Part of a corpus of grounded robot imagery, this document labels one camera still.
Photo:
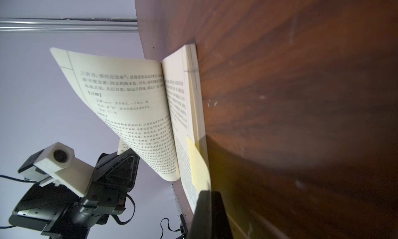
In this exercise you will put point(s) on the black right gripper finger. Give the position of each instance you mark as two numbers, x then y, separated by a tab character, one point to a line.
210	219

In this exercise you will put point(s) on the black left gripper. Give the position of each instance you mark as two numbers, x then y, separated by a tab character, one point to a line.
58	213

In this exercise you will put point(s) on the dark blue book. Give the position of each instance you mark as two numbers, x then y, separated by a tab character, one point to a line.
155	107

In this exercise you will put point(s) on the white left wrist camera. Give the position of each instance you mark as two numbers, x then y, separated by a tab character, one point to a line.
57	164

